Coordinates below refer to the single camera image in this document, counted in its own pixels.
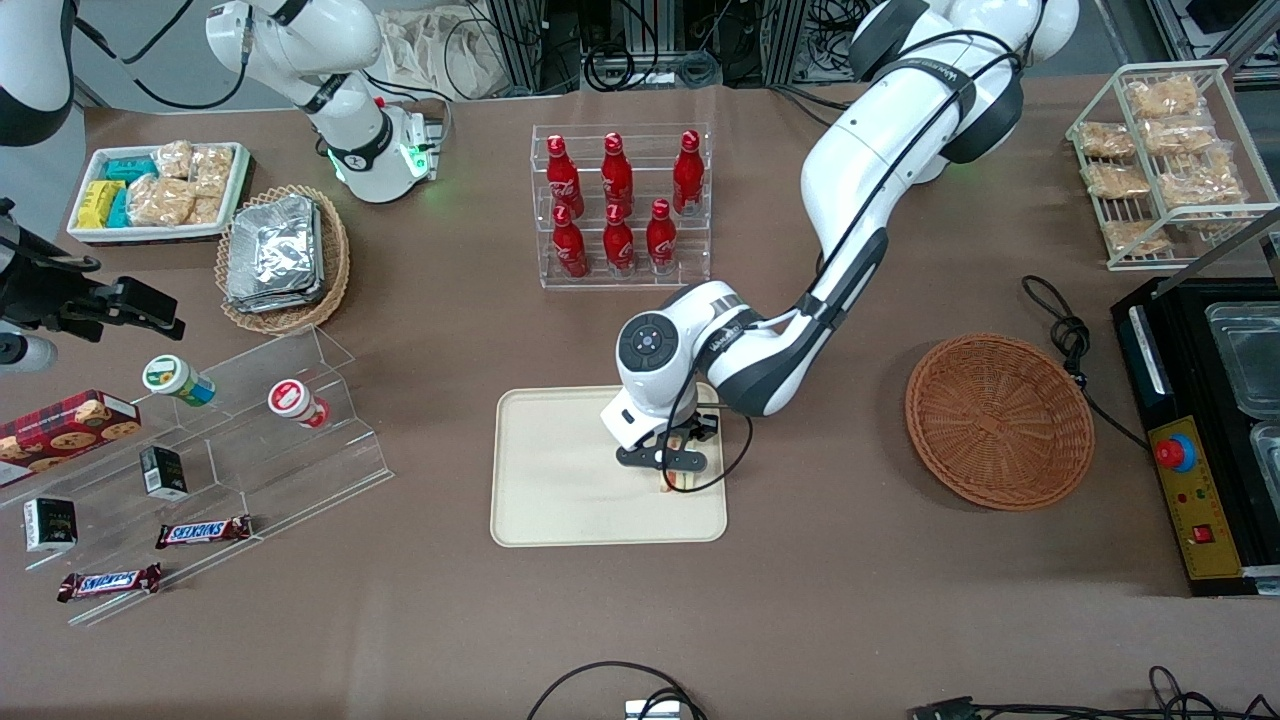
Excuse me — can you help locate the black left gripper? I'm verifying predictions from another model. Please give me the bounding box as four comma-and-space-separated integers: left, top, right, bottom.
655, 408, 722, 494

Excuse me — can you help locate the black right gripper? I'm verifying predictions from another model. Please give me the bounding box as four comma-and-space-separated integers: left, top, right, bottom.
0, 198, 187, 343

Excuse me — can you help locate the triangular sandwich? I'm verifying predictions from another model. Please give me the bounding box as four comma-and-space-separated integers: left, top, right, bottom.
658, 430, 702, 495

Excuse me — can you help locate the white rectangular snack tray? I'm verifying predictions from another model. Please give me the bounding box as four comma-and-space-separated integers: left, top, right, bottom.
67, 142, 251, 247

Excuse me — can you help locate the cream plastic tray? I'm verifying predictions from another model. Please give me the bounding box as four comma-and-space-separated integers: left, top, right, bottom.
490, 382, 729, 548

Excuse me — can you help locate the oval tan wicker basket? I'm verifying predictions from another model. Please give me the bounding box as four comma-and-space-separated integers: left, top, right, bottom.
215, 185, 352, 336

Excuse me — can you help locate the round brown wicker basket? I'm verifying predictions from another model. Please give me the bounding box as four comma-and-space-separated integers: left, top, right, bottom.
905, 333, 1096, 512

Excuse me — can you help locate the green-lid snack cup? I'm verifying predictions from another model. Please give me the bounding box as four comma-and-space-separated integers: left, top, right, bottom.
142, 355, 217, 408

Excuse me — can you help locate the yellow snack pack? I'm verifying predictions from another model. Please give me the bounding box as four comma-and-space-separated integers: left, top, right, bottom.
76, 180, 127, 230

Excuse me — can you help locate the silver foil packet stack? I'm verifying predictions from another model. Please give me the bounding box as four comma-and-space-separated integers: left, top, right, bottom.
224, 195, 327, 315

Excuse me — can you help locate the red plaid cookie box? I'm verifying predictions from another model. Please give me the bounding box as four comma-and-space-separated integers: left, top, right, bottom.
0, 390, 143, 489

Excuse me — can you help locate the small black box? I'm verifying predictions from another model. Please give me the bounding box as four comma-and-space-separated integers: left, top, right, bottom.
139, 445, 190, 502
23, 497, 80, 554

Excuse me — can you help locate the red-lid snack cup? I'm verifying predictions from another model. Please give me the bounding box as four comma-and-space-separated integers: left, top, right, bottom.
267, 379, 332, 430

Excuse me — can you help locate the clear acrylic stepped shelf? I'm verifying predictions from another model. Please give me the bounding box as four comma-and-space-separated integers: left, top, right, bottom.
0, 325, 395, 629

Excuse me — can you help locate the clear acrylic bottle rack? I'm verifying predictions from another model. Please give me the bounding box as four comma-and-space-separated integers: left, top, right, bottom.
531, 123, 712, 291

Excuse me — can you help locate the red cola bottle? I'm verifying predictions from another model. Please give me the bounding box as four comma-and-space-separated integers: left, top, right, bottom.
552, 205, 590, 280
672, 130, 705, 217
646, 199, 679, 274
601, 132, 635, 216
547, 135, 585, 218
603, 203, 637, 277

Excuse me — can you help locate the Snickers chocolate bar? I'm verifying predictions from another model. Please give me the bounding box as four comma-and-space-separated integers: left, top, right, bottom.
155, 515, 255, 551
57, 563, 164, 604

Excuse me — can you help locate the beige cloth bag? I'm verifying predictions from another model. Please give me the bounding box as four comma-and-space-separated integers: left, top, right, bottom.
378, 6, 513, 101

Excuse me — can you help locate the black machine yellow panel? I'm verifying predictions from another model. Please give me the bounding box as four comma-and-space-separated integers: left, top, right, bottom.
1112, 275, 1280, 598

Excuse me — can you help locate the clear plastic container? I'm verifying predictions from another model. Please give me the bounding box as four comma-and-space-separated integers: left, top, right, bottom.
1205, 303, 1280, 420
1250, 422, 1280, 492

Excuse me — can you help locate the grey metal bar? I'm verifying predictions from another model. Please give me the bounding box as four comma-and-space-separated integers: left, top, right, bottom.
1180, 203, 1280, 278

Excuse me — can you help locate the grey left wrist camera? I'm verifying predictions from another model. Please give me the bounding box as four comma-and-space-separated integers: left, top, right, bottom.
615, 443, 708, 475

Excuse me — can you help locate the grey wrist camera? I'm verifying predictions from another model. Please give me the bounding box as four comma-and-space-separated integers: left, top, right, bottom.
0, 333, 58, 374
615, 443, 708, 475

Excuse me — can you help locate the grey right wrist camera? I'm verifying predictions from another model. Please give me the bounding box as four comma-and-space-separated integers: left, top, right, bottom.
0, 333, 58, 374

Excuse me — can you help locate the looped black cable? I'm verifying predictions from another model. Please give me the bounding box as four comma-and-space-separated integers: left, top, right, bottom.
527, 660, 709, 720

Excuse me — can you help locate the black cable with connector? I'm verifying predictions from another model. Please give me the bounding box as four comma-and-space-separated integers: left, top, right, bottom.
908, 665, 1280, 720

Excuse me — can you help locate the coiled black cable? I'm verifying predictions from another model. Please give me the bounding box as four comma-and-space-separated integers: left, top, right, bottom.
584, 45, 663, 92

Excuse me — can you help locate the knotted black power cable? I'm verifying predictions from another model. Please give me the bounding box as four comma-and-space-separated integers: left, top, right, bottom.
1021, 275, 1151, 451

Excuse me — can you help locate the white wire rack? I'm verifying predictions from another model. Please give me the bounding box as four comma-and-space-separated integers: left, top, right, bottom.
1066, 59, 1280, 272

